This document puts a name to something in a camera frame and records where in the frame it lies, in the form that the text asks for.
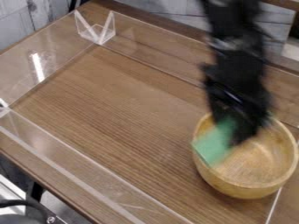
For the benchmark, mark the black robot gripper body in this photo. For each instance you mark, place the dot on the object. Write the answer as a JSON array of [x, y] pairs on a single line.
[[234, 78]]

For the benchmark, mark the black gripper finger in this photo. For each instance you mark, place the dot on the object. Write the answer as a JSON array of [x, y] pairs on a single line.
[[248, 123], [221, 110]]

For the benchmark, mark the green rectangular block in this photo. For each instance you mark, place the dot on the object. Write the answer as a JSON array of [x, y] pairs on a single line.
[[212, 140]]

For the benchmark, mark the brown wooden bowl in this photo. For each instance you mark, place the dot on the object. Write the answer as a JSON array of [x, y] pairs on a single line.
[[257, 167]]

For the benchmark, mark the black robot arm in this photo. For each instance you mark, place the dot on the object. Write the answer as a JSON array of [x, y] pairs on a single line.
[[233, 26]]

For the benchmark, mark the clear acrylic corner bracket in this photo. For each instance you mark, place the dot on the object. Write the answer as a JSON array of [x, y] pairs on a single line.
[[99, 34]]

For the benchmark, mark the clear acrylic tray wall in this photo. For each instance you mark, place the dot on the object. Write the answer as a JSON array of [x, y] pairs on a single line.
[[106, 198]]

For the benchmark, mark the black table leg bracket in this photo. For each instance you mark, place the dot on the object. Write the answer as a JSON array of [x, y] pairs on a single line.
[[39, 211]]

